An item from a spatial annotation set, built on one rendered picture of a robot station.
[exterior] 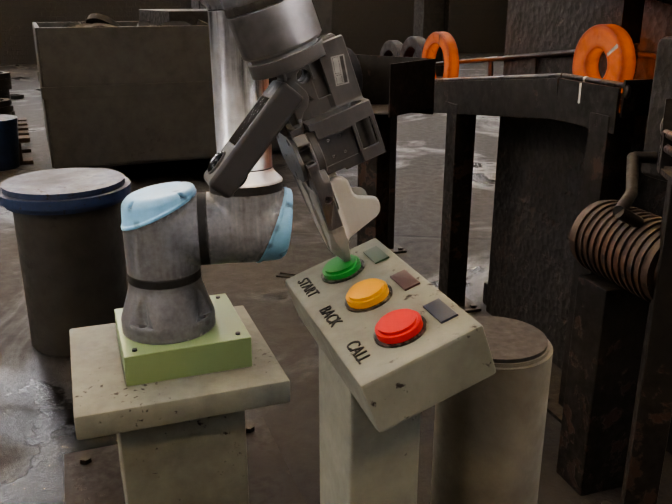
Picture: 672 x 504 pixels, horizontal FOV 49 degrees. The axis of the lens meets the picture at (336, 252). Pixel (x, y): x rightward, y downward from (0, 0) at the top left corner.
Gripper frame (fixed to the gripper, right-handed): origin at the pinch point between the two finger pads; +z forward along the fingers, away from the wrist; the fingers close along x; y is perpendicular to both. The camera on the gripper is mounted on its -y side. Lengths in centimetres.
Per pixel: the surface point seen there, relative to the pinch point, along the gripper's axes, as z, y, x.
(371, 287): 1.1, 0.5, -7.9
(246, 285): 65, -4, 150
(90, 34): -14, -16, 293
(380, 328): 1.1, -1.5, -15.1
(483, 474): 26.5, 4.7, -8.6
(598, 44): 11, 74, 60
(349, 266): 1.3, 0.4, -1.7
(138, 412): 24, -30, 32
